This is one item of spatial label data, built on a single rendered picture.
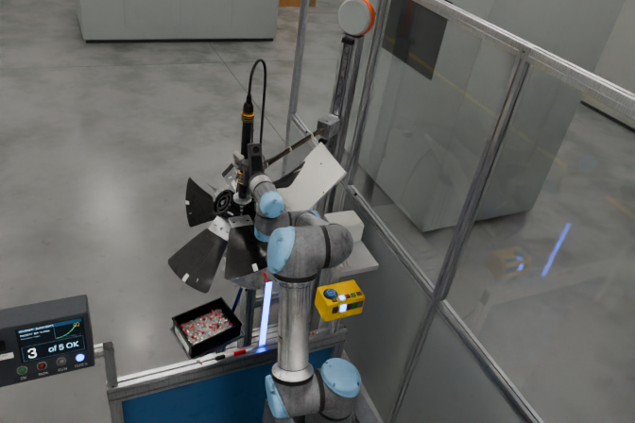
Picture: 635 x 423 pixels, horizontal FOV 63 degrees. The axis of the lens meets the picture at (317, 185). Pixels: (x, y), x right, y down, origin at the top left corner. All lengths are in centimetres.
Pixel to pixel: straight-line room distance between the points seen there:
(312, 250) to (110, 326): 214
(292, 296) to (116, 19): 623
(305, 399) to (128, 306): 206
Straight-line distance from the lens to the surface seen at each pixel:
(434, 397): 243
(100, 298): 348
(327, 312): 196
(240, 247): 197
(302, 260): 133
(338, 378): 153
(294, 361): 146
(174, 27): 746
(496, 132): 178
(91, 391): 306
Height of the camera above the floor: 245
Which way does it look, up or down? 33 degrees down
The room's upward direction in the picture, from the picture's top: 9 degrees clockwise
